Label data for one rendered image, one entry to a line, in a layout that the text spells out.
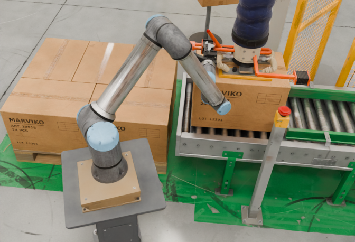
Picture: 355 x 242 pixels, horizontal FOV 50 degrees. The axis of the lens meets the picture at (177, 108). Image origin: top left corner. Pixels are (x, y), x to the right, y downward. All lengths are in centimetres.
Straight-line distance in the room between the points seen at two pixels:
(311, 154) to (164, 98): 112
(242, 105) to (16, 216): 176
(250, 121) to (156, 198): 95
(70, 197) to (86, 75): 132
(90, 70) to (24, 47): 158
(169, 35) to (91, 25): 317
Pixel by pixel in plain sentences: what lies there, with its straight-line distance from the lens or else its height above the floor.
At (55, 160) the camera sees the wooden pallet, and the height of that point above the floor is 2.
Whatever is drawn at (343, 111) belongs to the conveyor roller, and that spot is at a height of 55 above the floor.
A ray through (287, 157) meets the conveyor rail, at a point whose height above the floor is 49.
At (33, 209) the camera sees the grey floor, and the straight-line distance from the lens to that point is 300.
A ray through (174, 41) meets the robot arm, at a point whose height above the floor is 147.
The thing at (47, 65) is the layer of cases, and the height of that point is 54.
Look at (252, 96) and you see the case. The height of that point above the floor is 85.
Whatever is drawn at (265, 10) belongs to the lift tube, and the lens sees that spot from 226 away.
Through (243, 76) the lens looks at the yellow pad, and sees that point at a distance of 244.
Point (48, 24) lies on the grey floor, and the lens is 501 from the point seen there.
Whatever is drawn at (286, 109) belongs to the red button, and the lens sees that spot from 215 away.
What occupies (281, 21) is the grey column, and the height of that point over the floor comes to 80.
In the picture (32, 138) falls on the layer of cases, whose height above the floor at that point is 29.
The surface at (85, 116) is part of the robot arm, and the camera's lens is 199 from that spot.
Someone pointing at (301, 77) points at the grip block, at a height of 111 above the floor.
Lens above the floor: 240
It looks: 42 degrees down
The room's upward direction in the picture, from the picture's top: 3 degrees clockwise
